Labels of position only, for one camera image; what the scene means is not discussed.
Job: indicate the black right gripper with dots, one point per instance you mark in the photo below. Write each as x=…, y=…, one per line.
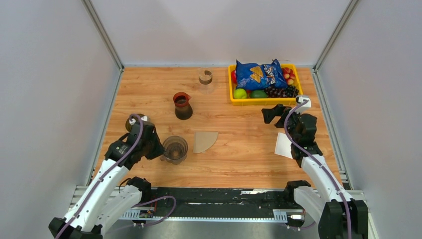
x=268, y=114

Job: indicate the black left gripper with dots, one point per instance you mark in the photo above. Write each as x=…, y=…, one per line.
x=159, y=149

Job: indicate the smoky transparent coffee dripper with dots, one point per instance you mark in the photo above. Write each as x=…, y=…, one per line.
x=176, y=149

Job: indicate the brown paper coffee filter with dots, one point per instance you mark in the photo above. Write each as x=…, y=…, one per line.
x=203, y=140

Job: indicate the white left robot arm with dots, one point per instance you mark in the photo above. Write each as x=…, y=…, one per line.
x=93, y=215

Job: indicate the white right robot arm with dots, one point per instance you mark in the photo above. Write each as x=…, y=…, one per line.
x=335, y=212

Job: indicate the red-black coffee carafe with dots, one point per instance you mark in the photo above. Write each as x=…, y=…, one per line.
x=183, y=109

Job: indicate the dark green lime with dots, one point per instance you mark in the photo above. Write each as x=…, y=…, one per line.
x=258, y=94

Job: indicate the yellow plastic bin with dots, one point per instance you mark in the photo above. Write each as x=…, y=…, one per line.
x=263, y=101

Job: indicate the dark purple grape bunch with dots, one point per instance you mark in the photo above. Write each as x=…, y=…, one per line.
x=288, y=92

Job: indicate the white paper sheet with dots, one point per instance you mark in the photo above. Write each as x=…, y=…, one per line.
x=283, y=146

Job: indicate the yellow-green lime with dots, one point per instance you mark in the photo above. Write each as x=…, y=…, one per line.
x=240, y=94

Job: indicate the blue chips bag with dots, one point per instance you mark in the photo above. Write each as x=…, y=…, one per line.
x=253, y=76

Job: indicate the red-yellow small fruits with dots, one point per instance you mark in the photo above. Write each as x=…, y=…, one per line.
x=289, y=75

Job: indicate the red fruit in bin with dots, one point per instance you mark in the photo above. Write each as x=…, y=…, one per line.
x=233, y=77

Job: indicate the clear glass with brown sleeve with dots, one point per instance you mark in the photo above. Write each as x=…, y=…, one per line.
x=205, y=77

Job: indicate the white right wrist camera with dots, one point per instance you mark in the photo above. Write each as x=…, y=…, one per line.
x=303, y=100

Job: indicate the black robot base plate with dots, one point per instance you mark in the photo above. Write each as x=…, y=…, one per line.
x=220, y=203

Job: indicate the aluminium frame rail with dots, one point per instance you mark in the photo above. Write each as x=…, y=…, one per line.
x=144, y=213

